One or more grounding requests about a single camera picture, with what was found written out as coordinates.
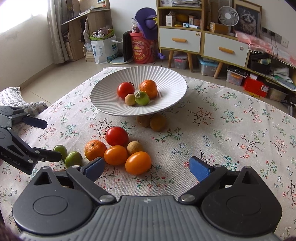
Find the clear storage box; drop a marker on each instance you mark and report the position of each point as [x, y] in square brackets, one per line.
[207, 68]

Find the wooden cabinet with drawers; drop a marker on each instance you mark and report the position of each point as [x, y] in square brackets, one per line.
[225, 49]

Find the green tomato oval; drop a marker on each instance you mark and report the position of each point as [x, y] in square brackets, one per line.
[73, 158]

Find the green tomato small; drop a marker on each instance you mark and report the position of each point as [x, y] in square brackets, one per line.
[62, 150]

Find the white paper bag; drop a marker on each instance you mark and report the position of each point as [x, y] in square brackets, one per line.
[105, 50]

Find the floral tablecloth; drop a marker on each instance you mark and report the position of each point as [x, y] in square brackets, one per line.
[217, 124]

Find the wooden bookshelf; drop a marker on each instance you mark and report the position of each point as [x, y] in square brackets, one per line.
[79, 20]

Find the yellow-orange fruit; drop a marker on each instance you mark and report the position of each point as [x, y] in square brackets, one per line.
[158, 122]

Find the pink cloth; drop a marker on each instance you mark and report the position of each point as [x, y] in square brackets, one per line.
[257, 44]

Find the red box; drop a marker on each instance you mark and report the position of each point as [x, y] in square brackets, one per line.
[256, 87]

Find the orange mandarin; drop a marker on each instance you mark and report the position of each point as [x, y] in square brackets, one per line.
[94, 149]
[150, 88]

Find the grey knitted cushion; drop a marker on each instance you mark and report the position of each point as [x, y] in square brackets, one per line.
[12, 97]

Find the white desk fan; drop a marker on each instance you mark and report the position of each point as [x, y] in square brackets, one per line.
[228, 16]

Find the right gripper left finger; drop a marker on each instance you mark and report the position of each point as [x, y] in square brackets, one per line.
[84, 179]

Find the red snack bucket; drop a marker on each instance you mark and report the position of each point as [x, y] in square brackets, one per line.
[144, 50]

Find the orange mandarin front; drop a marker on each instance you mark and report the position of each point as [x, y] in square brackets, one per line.
[94, 149]

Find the orange tomato oval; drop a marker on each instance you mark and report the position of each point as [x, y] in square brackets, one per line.
[138, 163]

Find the brown longan front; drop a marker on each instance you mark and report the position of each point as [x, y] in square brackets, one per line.
[130, 100]

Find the purple plush toy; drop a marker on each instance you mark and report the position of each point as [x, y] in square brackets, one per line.
[147, 23]

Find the orange tomato round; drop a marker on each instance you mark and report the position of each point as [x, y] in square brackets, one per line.
[116, 155]

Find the red tomato with stem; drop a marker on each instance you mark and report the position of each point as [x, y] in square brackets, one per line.
[116, 136]

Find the brown longan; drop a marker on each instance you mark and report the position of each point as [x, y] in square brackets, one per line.
[133, 147]
[130, 100]
[143, 120]

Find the white ribbed plate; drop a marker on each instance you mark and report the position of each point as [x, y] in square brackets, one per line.
[171, 86]

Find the framed cat picture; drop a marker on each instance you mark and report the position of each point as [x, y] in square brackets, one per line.
[249, 18]

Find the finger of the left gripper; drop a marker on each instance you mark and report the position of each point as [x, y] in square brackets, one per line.
[44, 155]
[12, 115]

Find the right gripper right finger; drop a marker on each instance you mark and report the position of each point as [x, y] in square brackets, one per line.
[209, 178]

